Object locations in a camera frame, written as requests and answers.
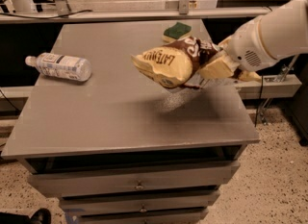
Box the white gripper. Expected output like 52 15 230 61
198 16 277 79

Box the brown and cream chip bag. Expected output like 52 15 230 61
131 36 221 89

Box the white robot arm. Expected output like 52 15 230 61
198 0 308 79

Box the green and yellow sponge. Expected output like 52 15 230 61
162 22 192 42

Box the grey drawer cabinet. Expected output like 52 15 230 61
2 21 258 224

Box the clear plastic water bottle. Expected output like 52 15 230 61
25 53 92 82

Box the metal railing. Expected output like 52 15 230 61
1 0 270 22

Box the black cable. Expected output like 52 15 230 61
0 9 94 20

